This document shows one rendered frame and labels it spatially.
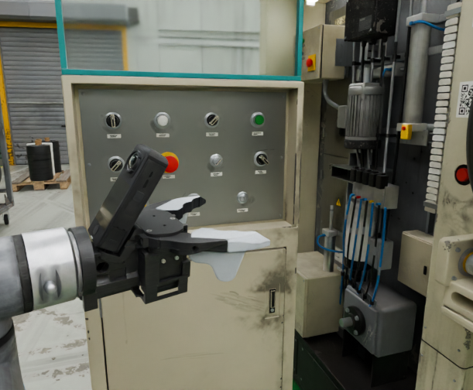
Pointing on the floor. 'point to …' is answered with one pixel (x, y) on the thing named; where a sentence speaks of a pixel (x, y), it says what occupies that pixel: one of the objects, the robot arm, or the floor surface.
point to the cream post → (463, 213)
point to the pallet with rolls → (43, 167)
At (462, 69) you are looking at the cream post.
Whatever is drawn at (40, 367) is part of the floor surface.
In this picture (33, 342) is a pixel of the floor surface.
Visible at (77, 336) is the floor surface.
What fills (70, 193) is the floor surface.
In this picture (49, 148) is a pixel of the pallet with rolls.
